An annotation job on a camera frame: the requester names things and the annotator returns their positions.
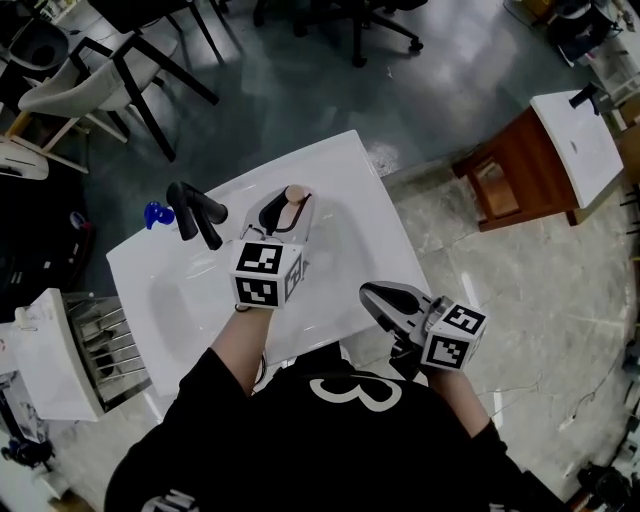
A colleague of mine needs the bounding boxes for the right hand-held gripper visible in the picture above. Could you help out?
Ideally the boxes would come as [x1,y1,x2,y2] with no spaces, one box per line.
[358,281,488,379]

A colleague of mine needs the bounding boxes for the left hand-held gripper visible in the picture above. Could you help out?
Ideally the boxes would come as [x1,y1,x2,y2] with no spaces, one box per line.
[229,188,318,310]

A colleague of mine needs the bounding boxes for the pink soap bottle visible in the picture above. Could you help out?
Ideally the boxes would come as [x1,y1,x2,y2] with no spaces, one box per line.
[273,183,312,232]

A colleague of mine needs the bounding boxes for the person's left forearm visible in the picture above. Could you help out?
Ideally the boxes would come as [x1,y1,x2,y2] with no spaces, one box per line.
[209,305,274,399]

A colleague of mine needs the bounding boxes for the person's right forearm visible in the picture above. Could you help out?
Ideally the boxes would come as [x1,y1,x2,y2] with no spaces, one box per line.
[427,368,494,441]

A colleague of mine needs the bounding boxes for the white sink vanity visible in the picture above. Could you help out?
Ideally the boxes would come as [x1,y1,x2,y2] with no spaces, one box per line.
[105,129,432,399]

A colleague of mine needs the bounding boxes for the white sink top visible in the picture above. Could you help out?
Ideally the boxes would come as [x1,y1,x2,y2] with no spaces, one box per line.
[529,89,625,210]

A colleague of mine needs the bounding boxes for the small blue plastic object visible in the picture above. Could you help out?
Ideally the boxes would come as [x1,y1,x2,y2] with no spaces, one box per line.
[143,200,176,231]

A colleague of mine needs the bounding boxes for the person's black printed shirt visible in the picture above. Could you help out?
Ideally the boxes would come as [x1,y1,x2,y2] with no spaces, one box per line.
[104,344,566,512]

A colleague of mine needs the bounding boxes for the brown wooden vanity cabinet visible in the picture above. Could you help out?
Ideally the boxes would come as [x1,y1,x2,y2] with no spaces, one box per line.
[452,105,581,233]

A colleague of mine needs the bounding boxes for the metal rack stand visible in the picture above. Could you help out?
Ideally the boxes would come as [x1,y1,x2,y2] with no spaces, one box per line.
[62,292,154,414]

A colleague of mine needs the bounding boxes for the grey chair with black legs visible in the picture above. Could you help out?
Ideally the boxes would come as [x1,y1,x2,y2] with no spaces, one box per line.
[17,37,221,162]

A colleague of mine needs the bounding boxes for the light wooden chair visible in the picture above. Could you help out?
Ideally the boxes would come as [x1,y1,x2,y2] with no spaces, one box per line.
[4,107,131,175]

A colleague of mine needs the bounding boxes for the black glossy panel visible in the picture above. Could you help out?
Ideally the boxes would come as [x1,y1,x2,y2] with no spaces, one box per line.
[0,164,96,321]

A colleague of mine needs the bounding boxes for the white curved board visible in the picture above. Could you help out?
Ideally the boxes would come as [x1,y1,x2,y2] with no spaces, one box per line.
[0,139,50,181]

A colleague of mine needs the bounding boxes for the white wash basin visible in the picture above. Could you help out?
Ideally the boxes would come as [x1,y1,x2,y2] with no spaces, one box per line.
[12,288,106,422]

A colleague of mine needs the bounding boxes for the short black faucet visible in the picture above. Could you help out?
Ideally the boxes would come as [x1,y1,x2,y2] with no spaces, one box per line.
[568,82,601,116]

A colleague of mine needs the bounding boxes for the black and blue device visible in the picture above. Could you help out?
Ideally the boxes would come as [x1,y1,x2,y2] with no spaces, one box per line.
[0,437,56,469]

